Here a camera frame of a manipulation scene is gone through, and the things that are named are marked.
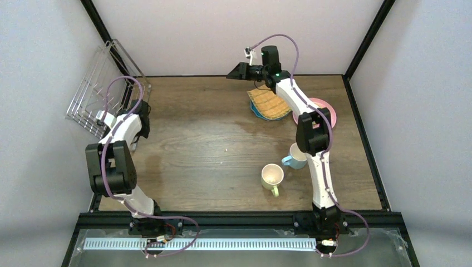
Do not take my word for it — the light blue mug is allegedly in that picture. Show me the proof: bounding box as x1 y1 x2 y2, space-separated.
281 143 307 170

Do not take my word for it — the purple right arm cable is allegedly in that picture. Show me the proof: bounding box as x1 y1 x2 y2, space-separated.
246 33 370 259

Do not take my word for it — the bamboo pattern square plate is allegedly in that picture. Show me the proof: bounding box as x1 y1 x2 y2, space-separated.
247 89 291 118

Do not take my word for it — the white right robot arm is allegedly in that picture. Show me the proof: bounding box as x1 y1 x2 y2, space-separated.
226 46 340 223

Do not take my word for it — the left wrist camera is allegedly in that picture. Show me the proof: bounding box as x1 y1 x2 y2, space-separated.
96 110 116 129

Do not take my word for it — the pink round plate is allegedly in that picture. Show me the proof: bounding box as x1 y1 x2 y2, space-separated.
292 97 337 130

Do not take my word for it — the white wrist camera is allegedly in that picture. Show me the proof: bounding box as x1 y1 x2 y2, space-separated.
244 47 257 66

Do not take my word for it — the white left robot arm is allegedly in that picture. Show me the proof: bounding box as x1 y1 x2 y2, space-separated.
85 100 162 219

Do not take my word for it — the white slotted cable duct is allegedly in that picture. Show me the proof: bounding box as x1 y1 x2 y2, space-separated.
81 238 316 251

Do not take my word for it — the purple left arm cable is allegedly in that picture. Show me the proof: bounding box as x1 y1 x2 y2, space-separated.
100 76 201 259

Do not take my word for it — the metal wire dish rack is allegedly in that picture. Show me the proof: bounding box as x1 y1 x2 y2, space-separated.
66 39 152 139

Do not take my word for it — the pale green mug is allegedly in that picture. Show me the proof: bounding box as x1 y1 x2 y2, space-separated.
260 164 284 197

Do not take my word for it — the teal polka dot plate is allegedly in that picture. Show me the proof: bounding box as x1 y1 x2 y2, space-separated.
250 102 292 121

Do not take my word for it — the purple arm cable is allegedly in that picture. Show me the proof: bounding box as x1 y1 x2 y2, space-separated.
246 33 370 259
100 76 201 259

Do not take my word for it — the black aluminium frame rail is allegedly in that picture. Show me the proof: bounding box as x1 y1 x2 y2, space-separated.
62 210 419 266

